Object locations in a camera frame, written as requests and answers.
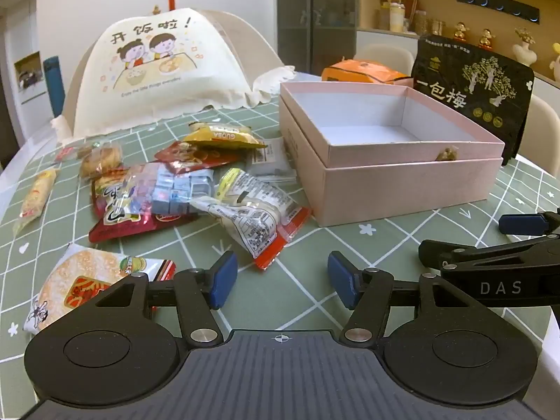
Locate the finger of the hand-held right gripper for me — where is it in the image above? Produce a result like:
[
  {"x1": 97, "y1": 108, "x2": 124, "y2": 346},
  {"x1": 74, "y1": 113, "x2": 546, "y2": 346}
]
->
[
  {"x1": 499, "y1": 211, "x2": 560, "y2": 237},
  {"x1": 419, "y1": 235, "x2": 560, "y2": 277}
]

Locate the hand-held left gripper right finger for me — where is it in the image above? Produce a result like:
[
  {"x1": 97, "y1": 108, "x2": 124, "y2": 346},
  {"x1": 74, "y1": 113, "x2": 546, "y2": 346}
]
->
[{"x1": 328, "y1": 250, "x2": 486, "y2": 347}]

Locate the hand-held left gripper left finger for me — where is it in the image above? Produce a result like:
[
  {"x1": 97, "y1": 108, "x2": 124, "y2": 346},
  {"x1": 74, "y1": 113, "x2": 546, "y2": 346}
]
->
[{"x1": 76, "y1": 250, "x2": 239, "y2": 347}]

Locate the pink cardboard box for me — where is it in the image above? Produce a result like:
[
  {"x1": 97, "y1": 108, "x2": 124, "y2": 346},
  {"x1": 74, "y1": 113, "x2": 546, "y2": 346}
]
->
[{"x1": 279, "y1": 81, "x2": 507, "y2": 228}]

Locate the clear bag of blue candies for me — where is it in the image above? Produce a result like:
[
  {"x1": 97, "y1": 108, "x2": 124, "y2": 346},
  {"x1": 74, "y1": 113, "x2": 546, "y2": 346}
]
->
[{"x1": 127, "y1": 163, "x2": 215, "y2": 217}]

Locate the orange-red snack packet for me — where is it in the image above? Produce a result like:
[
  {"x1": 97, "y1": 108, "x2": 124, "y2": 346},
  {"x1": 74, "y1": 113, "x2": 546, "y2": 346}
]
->
[{"x1": 154, "y1": 141, "x2": 239, "y2": 173}]

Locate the round rice cracker packet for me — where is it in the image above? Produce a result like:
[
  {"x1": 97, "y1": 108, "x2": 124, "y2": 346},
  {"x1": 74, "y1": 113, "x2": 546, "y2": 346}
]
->
[{"x1": 23, "y1": 242, "x2": 178, "y2": 335}]

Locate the green checkered tablecloth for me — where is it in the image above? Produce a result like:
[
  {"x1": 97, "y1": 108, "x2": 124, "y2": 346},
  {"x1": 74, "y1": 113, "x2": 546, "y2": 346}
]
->
[{"x1": 0, "y1": 70, "x2": 560, "y2": 359}]

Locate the clear packet with red edges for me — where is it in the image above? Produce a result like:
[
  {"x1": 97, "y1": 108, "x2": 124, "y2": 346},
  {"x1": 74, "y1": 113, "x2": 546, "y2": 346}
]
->
[{"x1": 190, "y1": 167, "x2": 312, "y2": 271}]

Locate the large dark red snack packet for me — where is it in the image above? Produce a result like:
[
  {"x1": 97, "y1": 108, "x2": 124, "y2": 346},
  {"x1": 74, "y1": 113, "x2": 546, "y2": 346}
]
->
[{"x1": 89, "y1": 175, "x2": 200, "y2": 243}]

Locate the grey-white snack packet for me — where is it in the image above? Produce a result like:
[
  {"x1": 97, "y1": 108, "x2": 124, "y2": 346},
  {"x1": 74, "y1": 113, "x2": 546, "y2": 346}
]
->
[{"x1": 245, "y1": 138, "x2": 298, "y2": 182}]

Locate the black bag with gold trees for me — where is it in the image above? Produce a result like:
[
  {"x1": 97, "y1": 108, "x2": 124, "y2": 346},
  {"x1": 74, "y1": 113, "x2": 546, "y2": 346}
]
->
[{"x1": 411, "y1": 35, "x2": 535, "y2": 166}]

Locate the clear packet of brown pastries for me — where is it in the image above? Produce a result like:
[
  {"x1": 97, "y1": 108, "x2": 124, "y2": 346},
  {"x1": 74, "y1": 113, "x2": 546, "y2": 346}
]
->
[{"x1": 79, "y1": 140, "x2": 127, "y2": 180}]

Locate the white vase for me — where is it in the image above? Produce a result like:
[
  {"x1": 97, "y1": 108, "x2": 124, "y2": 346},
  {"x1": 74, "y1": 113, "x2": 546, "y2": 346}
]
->
[{"x1": 513, "y1": 28, "x2": 537, "y2": 64}]

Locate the orange snack bag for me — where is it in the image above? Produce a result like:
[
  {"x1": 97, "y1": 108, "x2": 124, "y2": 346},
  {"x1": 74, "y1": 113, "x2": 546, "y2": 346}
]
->
[{"x1": 321, "y1": 58, "x2": 414, "y2": 88}]

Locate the long yellow snack packet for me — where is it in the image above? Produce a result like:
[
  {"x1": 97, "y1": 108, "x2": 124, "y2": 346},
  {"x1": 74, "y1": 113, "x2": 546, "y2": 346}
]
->
[{"x1": 13, "y1": 168, "x2": 58, "y2": 235}]

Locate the black light strip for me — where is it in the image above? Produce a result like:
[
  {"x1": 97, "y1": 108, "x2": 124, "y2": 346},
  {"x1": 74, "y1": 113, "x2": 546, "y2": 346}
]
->
[{"x1": 455, "y1": 0, "x2": 542, "y2": 22}]

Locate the pale yellow bottle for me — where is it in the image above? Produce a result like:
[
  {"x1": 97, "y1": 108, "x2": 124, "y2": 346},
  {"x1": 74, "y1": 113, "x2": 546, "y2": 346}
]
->
[{"x1": 388, "y1": 2, "x2": 405, "y2": 32}]

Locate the glass door cabinet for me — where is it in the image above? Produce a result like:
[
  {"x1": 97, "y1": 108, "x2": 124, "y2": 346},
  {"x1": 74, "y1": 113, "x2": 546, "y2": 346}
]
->
[{"x1": 276, "y1": 0, "x2": 359, "y2": 75}]

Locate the white cabinet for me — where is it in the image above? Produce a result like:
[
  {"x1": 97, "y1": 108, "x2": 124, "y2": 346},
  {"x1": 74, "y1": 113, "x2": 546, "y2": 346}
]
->
[{"x1": 6, "y1": 0, "x2": 49, "y2": 110}]

